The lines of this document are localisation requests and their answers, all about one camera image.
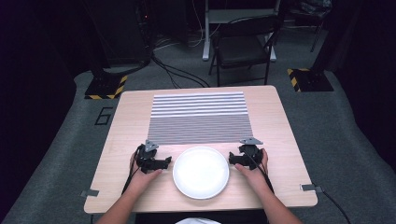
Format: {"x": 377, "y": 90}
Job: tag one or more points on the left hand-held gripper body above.
{"x": 146, "y": 158}

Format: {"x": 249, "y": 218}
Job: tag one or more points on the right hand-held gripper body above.
{"x": 252, "y": 155}

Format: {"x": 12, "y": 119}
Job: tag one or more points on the white round plate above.
{"x": 200, "y": 172}

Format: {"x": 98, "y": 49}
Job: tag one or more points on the person's left hand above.
{"x": 141, "y": 179}

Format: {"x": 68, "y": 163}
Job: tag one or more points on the person's right hand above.
{"x": 257, "y": 179}

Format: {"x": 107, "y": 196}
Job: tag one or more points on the striped woven placemat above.
{"x": 199, "y": 124}

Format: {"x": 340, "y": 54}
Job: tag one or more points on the grey tape strip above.
{"x": 89, "y": 193}
{"x": 311, "y": 187}

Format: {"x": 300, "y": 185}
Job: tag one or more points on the black stand base hazard stripes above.
{"x": 106, "y": 88}
{"x": 311, "y": 80}

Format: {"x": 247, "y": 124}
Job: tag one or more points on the black folding chair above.
{"x": 241, "y": 46}

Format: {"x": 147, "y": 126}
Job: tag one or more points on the dark equipment cabinet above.
{"x": 124, "y": 31}

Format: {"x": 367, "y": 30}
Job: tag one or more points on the dark chair with clutter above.
{"x": 313, "y": 15}

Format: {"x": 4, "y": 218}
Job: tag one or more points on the white metal desk frame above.
{"x": 206, "y": 37}

